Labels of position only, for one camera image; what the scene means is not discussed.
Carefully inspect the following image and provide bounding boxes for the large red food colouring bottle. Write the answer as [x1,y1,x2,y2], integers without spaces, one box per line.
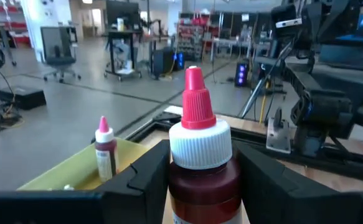
[167,65,243,224]

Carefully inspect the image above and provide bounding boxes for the black rolling desk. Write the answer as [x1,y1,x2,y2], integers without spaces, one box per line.
[104,29,143,82]

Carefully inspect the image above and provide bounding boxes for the yellow cable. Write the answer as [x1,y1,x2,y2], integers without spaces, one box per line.
[259,79,269,124]

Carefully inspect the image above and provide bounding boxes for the black computer tower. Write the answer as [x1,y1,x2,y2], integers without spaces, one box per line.
[152,46,186,79]

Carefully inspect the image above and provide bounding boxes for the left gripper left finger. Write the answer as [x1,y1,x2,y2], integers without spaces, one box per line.
[97,139,172,224]

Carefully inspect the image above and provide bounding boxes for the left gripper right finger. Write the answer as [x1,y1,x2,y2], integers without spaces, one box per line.
[233,141,361,224]

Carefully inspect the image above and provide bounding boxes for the black floor case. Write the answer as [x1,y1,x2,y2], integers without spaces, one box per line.
[0,86,47,110]

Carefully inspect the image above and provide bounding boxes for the white cable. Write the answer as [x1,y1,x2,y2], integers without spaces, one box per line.
[240,40,294,119]

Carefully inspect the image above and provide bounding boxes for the red shelf unit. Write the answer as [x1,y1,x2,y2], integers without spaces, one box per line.
[176,15,221,62]

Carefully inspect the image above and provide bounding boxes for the person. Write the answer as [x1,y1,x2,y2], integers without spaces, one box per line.
[112,39,133,71]

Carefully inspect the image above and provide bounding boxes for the grey office chair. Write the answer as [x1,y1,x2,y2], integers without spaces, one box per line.
[40,26,82,83]

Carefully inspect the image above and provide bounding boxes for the pink labelled bottle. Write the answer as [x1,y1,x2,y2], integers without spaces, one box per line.
[94,116,120,184]

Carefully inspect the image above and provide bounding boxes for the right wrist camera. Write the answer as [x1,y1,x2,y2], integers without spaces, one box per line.
[271,4,303,32]

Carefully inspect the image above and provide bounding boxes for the black table frame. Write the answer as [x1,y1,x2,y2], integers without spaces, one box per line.
[90,111,363,184]

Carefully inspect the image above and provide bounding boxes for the black desk monitor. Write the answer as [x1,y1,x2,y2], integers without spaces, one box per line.
[105,0,140,29]

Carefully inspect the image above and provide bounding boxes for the small red shelf rack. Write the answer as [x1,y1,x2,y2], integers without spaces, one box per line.
[0,1,31,46]

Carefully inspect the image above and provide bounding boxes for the black tower purple lights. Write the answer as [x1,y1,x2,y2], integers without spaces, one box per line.
[234,60,251,88]

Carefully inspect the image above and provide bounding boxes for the translucent yellow-green bin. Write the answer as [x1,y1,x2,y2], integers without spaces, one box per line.
[17,136,153,191]

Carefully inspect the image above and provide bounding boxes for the grey metal bracket plate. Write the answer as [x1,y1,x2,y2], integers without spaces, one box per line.
[265,108,291,154]

